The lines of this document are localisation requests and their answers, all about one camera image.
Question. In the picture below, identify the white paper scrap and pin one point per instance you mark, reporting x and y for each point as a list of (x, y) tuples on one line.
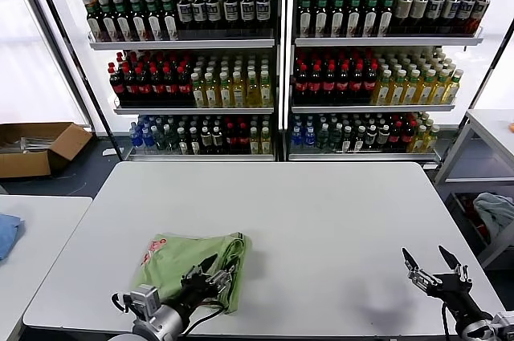
[(108, 151)]

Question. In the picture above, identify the grey storage crate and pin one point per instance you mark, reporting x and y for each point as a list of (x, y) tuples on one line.
[(500, 252)]

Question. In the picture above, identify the red cloth item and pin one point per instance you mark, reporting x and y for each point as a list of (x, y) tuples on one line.
[(482, 232)]

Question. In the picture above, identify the white cap red drink bottle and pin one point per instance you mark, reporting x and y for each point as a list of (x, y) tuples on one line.
[(480, 11)]

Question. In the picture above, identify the small red label cola bottle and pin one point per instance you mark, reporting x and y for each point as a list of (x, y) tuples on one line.
[(231, 137), (407, 133), (242, 137), (395, 133)]

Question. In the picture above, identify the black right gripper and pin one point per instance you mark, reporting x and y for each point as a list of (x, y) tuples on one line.
[(455, 293)]

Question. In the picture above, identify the green t-shirt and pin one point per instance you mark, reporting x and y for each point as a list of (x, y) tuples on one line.
[(176, 261)]

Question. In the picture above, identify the green tinted water bottle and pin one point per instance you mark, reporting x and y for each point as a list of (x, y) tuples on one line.
[(322, 139), (159, 137), (171, 137), (335, 136)]

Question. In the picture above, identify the yellow juice bottle white cap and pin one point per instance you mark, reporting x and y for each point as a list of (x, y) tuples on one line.
[(439, 91), (453, 90), (411, 91), (384, 91), (251, 92), (225, 93), (265, 92), (425, 91), (197, 93), (237, 93), (397, 91), (210, 93)]

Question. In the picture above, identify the blue folded cloth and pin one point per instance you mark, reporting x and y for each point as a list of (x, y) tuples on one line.
[(8, 232)]

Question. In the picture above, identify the red cap cola bottle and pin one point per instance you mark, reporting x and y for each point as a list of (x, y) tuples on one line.
[(315, 84), (170, 85), (301, 84), (329, 84), (183, 85), (130, 85), (156, 85), (343, 84), (370, 84), (117, 85), (356, 84), (143, 85)]

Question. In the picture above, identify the clear plastic packaging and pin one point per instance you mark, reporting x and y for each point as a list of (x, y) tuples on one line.
[(30, 143)]

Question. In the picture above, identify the blue plastic water bottle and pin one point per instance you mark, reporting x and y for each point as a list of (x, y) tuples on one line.
[(309, 136), (296, 136), (134, 137), (147, 137)]

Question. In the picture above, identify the small white cap dark bottle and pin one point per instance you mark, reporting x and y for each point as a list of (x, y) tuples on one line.
[(194, 141), (182, 141), (359, 139), (347, 139)]

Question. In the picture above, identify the open cardboard box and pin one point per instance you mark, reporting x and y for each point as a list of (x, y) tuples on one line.
[(24, 164)]

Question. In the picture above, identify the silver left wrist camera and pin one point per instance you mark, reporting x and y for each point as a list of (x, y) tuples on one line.
[(145, 299)]

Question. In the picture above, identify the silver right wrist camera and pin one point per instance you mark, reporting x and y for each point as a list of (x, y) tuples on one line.
[(506, 321)]

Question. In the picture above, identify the black slanted pole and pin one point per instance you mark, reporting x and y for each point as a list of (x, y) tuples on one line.
[(64, 32), (494, 63)]

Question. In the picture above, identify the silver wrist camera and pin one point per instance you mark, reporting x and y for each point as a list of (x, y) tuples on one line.
[(506, 321), (145, 299)]

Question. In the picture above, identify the white metal shelf unit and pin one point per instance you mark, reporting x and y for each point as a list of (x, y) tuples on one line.
[(179, 43), (380, 41)]

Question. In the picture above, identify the grey metal frame table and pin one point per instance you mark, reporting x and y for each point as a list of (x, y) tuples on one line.
[(492, 121)]

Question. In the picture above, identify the green cap dark tea bottle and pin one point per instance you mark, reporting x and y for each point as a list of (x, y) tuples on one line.
[(321, 19), (108, 20), (337, 19), (95, 21), (137, 19), (122, 20), (305, 19), (385, 18), (169, 18), (354, 19), (153, 19), (370, 19)]

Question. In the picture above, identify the pale grey-blue crumpled cloth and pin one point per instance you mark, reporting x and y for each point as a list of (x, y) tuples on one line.
[(496, 208)]

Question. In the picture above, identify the small dark bottle white label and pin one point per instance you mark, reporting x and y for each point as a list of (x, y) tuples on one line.
[(216, 139), (383, 135), (371, 135), (205, 139)]

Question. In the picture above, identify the small orange object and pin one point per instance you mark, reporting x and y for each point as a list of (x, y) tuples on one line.
[(511, 126)]

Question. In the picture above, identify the blue label dark drink bottle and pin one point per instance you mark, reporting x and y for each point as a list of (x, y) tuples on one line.
[(245, 8), (183, 9), (230, 8), (198, 9), (213, 9), (262, 8), (435, 8), (450, 9), (466, 9)]

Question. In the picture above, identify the beige label dark drink bottle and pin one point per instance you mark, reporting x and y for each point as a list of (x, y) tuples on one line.
[(418, 7), (404, 7)]

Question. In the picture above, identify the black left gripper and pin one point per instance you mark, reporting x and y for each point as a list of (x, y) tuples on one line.
[(194, 293)]

